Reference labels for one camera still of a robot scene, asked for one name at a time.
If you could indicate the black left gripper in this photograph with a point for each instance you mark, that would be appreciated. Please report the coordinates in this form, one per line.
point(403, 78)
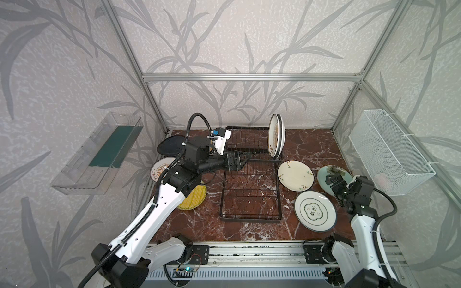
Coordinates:
point(234, 166)

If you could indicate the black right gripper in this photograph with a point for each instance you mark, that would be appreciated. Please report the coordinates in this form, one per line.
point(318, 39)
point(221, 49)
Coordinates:
point(337, 188)

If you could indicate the mint green flower plate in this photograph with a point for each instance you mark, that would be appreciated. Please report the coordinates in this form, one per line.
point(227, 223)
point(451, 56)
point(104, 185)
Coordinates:
point(331, 170)

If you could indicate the white plate orange sunburst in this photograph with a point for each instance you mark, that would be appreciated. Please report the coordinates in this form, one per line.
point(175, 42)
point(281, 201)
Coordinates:
point(273, 136)
point(158, 168)

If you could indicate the white plate green text rim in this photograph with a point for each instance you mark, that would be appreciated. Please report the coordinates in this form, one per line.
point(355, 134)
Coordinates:
point(282, 135)

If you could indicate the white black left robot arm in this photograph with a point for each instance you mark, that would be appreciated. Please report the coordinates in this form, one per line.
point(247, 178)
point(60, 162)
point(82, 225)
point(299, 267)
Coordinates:
point(121, 262)

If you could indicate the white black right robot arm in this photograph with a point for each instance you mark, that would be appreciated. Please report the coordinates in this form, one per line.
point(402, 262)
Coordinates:
point(370, 268)

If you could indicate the white plate green clover emblem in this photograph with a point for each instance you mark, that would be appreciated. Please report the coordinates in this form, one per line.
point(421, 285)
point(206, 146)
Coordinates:
point(315, 211)

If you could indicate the cream plate with floral sprigs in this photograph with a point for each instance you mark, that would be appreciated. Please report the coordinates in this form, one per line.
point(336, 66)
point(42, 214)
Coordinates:
point(295, 176)

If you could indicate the yellow woven round plate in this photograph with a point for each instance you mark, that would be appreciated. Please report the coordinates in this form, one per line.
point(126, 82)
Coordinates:
point(194, 199)

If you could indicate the black round plate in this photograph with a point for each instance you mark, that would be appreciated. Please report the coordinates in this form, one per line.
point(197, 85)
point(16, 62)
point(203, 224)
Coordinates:
point(172, 146)

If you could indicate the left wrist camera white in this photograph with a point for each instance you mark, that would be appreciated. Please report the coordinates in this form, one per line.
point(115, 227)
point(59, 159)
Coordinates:
point(219, 137)

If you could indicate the black wire dish rack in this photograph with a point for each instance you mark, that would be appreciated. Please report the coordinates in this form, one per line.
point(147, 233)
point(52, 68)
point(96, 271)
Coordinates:
point(251, 196)

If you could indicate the white wire mesh basket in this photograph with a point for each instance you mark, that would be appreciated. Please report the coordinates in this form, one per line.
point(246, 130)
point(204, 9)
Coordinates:
point(391, 159)

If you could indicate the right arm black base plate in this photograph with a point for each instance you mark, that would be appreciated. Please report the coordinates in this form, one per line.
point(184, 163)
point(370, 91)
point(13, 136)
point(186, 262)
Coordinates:
point(313, 253)

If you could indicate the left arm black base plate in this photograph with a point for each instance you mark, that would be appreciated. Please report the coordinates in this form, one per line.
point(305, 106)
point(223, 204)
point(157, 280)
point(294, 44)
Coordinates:
point(195, 255)

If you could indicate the aluminium frame rail base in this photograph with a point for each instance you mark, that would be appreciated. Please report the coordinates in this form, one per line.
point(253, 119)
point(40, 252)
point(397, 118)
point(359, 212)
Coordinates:
point(231, 254)

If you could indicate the clear plastic wall bin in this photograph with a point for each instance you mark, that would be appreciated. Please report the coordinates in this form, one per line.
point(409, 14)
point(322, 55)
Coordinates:
point(94, 166)

